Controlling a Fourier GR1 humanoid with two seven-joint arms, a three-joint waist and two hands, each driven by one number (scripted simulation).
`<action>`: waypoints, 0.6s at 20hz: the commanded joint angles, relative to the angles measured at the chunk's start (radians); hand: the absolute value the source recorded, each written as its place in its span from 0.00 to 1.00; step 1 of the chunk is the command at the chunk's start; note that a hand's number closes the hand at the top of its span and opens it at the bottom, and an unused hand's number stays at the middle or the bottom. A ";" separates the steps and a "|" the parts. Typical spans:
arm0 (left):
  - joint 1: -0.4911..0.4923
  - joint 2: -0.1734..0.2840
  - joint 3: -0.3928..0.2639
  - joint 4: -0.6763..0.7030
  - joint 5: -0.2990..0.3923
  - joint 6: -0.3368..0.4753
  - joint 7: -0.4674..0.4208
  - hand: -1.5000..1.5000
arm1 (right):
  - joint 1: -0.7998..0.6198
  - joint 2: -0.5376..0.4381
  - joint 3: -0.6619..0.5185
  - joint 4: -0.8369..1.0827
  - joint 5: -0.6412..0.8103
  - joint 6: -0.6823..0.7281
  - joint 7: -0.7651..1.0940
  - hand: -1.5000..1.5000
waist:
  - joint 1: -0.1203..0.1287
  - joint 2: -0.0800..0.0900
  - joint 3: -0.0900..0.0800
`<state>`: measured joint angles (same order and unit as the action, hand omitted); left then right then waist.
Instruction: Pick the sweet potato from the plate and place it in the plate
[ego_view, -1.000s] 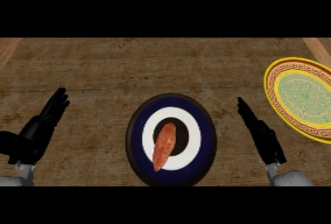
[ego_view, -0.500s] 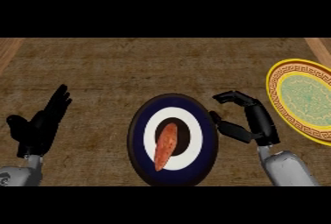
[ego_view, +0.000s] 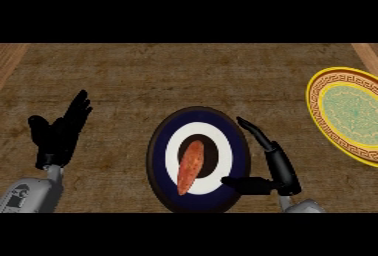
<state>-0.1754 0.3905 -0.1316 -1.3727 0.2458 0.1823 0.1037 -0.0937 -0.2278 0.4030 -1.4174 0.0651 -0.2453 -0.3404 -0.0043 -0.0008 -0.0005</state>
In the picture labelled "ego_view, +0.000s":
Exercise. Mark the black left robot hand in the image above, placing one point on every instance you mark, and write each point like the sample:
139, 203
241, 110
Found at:
58, 136

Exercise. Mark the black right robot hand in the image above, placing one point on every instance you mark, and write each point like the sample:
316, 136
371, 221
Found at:
280, 166

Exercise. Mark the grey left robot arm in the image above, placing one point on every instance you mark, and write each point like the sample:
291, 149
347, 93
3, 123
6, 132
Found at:
29, 193

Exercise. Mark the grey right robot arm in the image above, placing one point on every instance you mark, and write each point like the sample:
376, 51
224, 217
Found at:
301, 205

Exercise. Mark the navy and white round plate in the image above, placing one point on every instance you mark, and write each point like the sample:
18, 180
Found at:
198, 159

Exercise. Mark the orange sweet potato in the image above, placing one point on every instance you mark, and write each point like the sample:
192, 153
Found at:
189, 166

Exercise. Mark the yellow patterned plate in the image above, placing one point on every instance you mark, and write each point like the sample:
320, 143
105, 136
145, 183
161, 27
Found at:
350, 113

